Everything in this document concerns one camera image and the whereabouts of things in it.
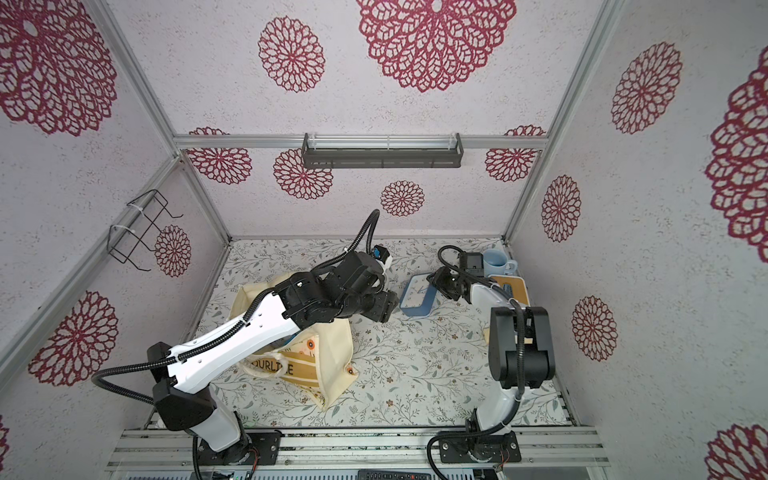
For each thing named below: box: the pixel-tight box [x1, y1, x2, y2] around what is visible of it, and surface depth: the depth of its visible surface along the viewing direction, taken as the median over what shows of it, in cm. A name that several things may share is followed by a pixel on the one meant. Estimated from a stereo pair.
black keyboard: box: [357, 470, 434, 480], surface depth 70 cm
